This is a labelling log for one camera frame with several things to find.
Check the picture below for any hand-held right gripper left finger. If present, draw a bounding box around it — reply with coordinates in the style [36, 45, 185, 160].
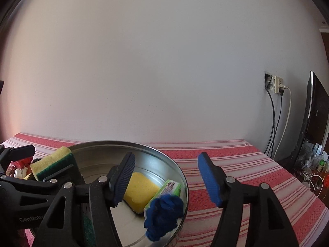
[33, 152, 136, 247]

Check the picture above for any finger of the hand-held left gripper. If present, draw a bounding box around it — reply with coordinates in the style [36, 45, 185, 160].
[0, 163, 85, 191]
[0, 145, 36, 176]

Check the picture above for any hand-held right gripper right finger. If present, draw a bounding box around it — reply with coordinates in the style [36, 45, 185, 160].
[197, 152, 300, 247]

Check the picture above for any red snack packet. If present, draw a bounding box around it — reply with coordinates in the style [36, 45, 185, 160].
[12, 157, 34, 170]

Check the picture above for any small yellow green scouring sponge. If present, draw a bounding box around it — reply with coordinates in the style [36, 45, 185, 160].
[30, 146, 77, 182]

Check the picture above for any rounded yellow sponge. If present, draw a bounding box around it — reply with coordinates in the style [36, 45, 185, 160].
[123, 172, 161, 214]

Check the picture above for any round blue metal tin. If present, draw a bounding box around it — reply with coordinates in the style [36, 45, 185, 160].
[67, 141, 189, 247]

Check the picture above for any green tissue pack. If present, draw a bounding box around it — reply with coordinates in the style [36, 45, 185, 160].
[143, 179, 182, 218]

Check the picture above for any blue cloth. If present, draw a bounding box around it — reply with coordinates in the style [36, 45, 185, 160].
[144, 194, 185, 242]

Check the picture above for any red striped tablecloth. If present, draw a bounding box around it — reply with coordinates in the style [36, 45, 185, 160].
[0, 133, 329, 247]

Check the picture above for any cluster of bottles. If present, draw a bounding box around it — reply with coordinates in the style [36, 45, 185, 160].
[295, 139, 329, 183]

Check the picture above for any black flat monitor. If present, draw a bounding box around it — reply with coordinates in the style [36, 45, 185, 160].
[290, 71, 329, 170]

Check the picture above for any black power cable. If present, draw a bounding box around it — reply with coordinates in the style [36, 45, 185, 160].
[269, 90, 284, 157]
[264, 89, 276, 155]

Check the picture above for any thin white cable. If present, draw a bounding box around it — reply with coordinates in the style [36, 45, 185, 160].
[301, 170, 324, 193]

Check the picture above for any white power cable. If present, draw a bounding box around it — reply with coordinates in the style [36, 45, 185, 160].
[273, 87, 292, 160]

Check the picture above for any wall socket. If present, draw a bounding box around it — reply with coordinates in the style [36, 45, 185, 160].
[265, 73, 284, 94]

